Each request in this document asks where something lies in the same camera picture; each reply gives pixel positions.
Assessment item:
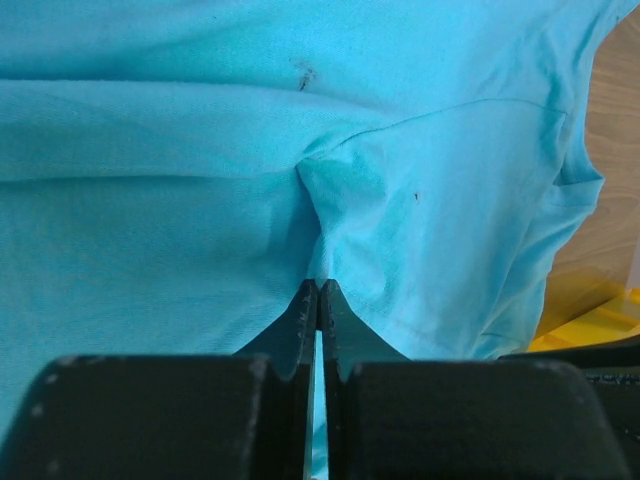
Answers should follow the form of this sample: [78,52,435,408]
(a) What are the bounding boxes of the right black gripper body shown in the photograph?
[501,339,639,479]

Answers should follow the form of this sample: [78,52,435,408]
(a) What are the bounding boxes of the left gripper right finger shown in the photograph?
[319,280,631,479]

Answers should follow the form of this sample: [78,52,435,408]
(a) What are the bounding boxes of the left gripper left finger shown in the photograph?
[1,280,318,479]

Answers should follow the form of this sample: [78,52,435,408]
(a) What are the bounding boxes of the turquoise t shirt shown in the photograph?
[1,1,636,479]

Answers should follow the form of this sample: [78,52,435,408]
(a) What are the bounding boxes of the yellow plastic bin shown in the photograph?
[527,285,639,353]

